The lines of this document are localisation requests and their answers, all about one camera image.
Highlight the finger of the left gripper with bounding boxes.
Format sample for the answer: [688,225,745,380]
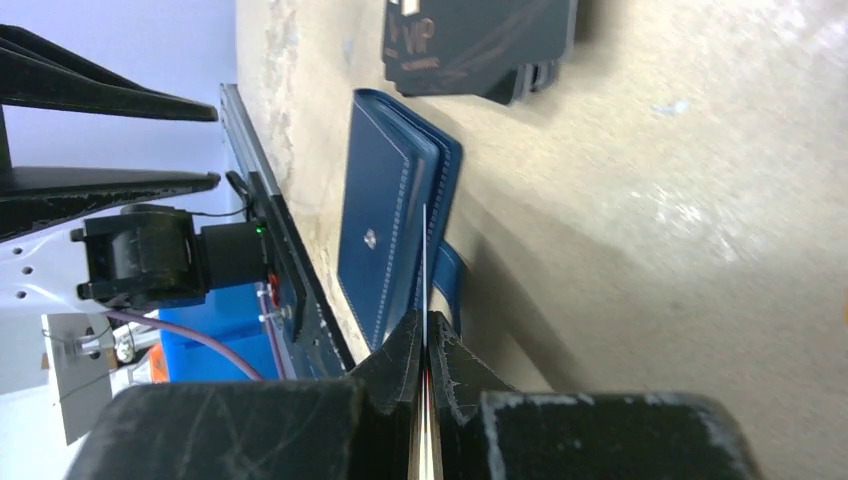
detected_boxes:
[1,166,220,242]
[1,24,218,122]

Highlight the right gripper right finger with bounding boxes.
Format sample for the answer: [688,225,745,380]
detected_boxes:
[427,312,762,479]

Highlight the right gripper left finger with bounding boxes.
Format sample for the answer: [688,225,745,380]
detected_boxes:
[68,310,423,479]

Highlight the single black credit card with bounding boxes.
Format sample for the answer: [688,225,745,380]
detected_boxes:
[408,203,443,480]

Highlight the blue leather card holder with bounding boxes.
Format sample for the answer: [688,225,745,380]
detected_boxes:
[337,88,464,350]

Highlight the black credit card stack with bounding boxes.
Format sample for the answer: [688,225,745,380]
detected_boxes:
[381,0,578,105]

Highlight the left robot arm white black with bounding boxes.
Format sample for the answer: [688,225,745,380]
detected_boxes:
[1,25,270,315]

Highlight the blue plastic bin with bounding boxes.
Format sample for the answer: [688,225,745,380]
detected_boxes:
[159,285,284,383]

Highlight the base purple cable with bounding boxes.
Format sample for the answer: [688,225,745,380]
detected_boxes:
[105,284,289,382]

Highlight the aluminium frame rail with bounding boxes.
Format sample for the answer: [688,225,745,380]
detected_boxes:
[219,83,281,198]

